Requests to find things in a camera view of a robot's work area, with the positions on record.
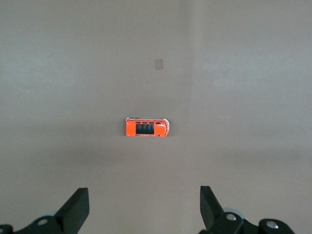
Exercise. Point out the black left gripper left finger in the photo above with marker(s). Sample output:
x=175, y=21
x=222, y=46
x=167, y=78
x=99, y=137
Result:
x=73, y=214

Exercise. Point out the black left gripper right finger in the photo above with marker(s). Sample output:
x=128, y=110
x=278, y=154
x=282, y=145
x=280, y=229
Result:
x=212, y=214

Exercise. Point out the orange toy bus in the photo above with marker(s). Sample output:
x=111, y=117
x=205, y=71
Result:
x=130, y=128

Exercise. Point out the small brown tape patch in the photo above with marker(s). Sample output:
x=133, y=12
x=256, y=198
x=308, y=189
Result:
x=158, y=64

